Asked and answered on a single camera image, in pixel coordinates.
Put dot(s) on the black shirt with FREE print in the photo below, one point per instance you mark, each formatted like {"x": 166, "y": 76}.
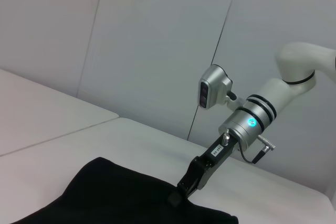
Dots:
{"x": 118, "y": 197}

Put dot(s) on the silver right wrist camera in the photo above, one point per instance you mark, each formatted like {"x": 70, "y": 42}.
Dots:
{"x": 212, "y": 87}

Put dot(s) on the white and silver right robot arm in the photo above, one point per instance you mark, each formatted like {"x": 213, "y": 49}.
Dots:
{"x": 275, "y": 95}

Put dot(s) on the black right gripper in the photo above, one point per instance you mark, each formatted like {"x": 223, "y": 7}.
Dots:
{"x": 220, "y": 150}

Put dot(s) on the silver plug on right gripper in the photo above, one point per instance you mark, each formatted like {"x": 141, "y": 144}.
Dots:
{"x": 226, "y": 138}

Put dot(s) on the silver camera bracket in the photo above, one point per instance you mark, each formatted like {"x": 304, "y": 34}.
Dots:
{"x": 236, "y": 102}

